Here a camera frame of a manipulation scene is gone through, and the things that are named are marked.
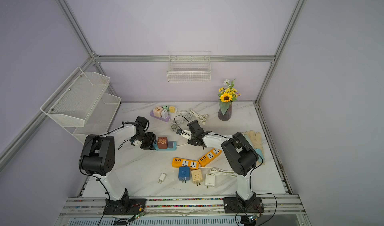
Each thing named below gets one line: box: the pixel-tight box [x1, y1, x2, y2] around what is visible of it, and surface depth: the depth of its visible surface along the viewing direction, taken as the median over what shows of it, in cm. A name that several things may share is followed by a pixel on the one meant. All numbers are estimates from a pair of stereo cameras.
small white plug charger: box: [158, 173, 166, 184], surface depth 83 cm
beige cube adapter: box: [191, 169, 203, 186], surface depth 80 cm
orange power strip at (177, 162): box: [171, 157, 200, 170], surface depth 87 cm
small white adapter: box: [161, 109, 169, 119], surface depth 106 cm
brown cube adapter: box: [157, 136, 168, 150], surface depth 91 cm
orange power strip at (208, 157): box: [198, 148, 223, 167], surface depth 90 cm
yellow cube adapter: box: [169, 106, 176, 113], surface depth 110 cm
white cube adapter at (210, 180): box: [205, 174, 216, 190], surface depth 81 cm
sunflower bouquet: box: [217, 78, 242, 115], surface depth 92 cm
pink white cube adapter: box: [152, 106, 163, 118], surface depth 106 cm
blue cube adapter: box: [178, 166, 191, 183], surface depth 82 cm
